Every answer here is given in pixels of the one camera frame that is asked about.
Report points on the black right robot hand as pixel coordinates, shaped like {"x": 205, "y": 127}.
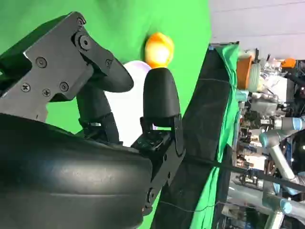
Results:
{"x": 71, "y": 179}

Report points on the lilac plate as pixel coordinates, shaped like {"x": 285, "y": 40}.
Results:
{"x": 129, "y": 109}

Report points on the black backdrop curtain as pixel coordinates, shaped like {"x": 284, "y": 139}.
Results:
{"x": 207, "y": 107}

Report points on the orange and white bread roll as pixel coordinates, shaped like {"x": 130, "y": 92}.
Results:
{"x": 159, "y": 51}

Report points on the green table cloth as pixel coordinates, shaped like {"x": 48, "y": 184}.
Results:
{"x": 124, "y": 23}

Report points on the green hanging fabric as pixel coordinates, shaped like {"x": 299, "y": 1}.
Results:
{"x": 230, "y": 78}

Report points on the orange storage box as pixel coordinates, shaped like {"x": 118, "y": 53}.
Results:
{"x": 244, "y": 74}

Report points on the translucent plastic container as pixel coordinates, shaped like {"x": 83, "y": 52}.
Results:
{"x": 255, "y": 76}

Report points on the small orange box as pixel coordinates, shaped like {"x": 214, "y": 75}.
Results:
{"x": 288, "y": 63}

